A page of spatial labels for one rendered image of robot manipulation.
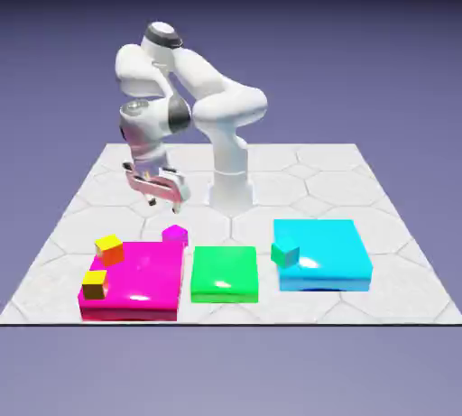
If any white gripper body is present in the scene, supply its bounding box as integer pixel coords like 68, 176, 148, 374
124, 167, 191, 205

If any small magenta cube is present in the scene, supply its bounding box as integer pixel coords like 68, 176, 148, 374
162, 224, 189, 246

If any small yellow cube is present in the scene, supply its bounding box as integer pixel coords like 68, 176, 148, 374
81, 270, 108, 300
94, 234, 125, 268

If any small green cube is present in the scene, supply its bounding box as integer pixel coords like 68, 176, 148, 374
270, 242, 300, 268

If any large magenta box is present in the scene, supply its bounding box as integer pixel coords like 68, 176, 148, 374
77, 240, 188, 322

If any large green box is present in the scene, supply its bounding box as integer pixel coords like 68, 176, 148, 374
189, 245, 260, 304

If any large cyan box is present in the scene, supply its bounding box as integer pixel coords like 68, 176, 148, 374
273, 218, 374, 293

